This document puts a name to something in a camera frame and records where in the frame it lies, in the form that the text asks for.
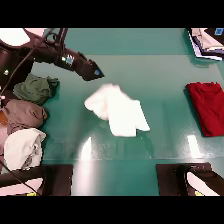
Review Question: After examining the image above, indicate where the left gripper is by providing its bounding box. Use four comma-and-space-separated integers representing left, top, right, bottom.
71, 51, 105, 82

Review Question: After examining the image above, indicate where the white T-shirt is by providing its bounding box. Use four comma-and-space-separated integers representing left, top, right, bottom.
83, 83, 151, 138

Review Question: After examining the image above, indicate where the green garment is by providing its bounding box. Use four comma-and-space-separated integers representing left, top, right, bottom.
12, 73, 60, 106

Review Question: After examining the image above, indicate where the brown garment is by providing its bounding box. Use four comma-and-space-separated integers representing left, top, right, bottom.
1, 98, 49, 135

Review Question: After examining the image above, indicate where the cream garment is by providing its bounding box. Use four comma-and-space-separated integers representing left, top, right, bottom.
3, 127, 47, 172

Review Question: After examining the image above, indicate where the beige garment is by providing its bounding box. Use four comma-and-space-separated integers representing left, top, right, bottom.
191, 28, 224, 53

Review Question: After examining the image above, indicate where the red T-shirt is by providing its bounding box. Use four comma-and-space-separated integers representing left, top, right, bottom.
185, 81, 224, 138

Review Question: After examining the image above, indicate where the black garment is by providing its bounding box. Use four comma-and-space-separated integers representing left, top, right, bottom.
203, 28, 224, 46

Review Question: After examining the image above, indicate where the black cable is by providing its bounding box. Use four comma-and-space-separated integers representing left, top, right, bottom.
0, 45, 40, 98

